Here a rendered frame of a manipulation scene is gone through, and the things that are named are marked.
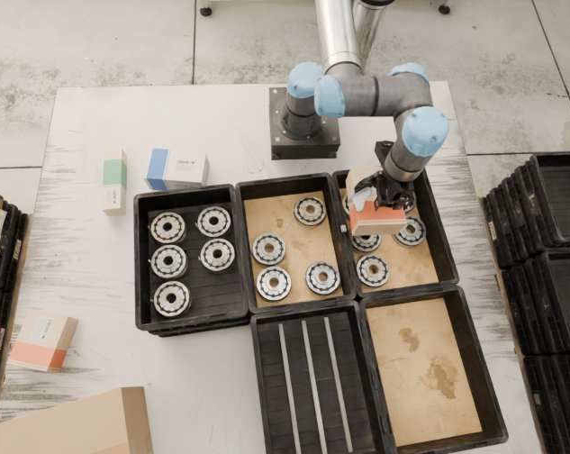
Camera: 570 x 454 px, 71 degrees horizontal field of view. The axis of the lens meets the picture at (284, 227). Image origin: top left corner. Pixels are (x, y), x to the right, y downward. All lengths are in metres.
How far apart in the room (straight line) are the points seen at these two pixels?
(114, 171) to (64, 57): 1.63
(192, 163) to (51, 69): 1.74
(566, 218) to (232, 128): 1.46
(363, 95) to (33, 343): 1.14
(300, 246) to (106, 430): 0.71
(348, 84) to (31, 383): 1.23
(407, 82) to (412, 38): 2.29
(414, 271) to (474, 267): 0.29
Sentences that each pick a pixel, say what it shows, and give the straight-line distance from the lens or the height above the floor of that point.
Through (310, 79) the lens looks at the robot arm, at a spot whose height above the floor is 1.03.
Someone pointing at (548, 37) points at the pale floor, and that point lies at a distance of 3.54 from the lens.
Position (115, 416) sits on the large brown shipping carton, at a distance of 1.18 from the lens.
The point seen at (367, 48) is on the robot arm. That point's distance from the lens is 1.23.
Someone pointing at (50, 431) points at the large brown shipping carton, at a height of 0.90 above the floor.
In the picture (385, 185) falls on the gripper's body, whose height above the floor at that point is 1.23.
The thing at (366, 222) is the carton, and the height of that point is 1.12.
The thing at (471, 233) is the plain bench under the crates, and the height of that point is 0.70.
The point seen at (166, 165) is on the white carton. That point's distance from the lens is 1.45.
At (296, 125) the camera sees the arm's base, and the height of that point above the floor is 0.85.
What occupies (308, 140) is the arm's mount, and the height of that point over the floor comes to 0.80.
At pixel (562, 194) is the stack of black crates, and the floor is 0.49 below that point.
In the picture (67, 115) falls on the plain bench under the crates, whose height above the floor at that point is 0.70.
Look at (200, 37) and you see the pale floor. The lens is 2.95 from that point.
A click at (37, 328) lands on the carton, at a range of 1.42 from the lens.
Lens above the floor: 2.01
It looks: 69 degrees down
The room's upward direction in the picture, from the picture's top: 6 degrees clockwise
